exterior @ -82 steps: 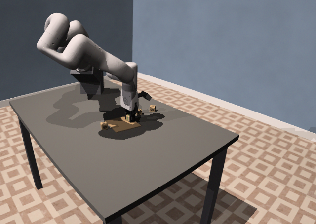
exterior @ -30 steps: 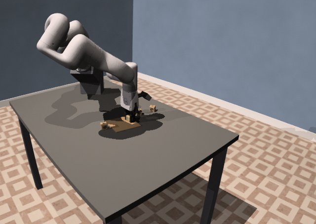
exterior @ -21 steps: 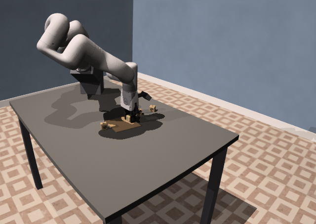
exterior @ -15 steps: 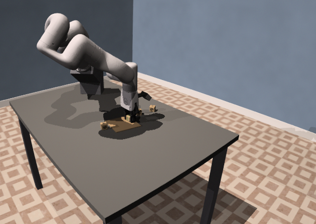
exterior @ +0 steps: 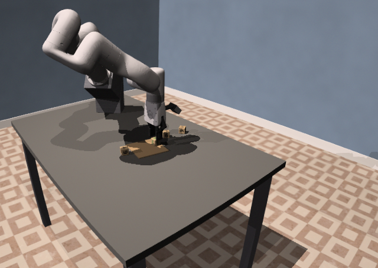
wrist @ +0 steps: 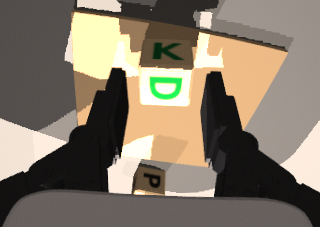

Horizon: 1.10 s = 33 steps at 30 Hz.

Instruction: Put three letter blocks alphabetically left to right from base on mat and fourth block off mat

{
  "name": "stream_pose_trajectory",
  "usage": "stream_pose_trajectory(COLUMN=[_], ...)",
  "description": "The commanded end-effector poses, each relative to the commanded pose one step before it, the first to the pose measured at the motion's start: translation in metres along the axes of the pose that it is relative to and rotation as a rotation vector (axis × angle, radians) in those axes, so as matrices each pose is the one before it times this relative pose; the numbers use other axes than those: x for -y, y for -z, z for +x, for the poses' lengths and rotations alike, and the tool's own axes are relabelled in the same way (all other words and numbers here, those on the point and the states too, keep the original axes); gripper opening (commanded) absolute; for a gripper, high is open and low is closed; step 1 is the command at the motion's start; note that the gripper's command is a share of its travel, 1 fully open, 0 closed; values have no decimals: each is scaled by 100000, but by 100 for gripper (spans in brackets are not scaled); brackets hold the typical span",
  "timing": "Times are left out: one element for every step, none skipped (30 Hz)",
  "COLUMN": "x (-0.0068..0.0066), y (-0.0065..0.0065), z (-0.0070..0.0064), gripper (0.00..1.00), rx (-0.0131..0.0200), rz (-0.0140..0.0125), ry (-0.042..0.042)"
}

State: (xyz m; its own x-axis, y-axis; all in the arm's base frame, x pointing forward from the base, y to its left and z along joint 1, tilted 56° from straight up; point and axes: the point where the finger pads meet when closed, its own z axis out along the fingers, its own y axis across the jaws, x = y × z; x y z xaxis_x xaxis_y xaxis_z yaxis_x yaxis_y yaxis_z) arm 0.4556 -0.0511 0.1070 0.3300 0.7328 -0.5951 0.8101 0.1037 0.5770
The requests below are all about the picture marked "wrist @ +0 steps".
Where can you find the tan flat mat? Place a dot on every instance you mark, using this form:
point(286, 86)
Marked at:
point(166, 133)

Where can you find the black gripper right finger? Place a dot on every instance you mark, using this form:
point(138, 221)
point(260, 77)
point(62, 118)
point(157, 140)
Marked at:
point(248, 172)

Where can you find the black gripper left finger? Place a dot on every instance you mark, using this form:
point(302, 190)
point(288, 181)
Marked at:
point(85, 159)

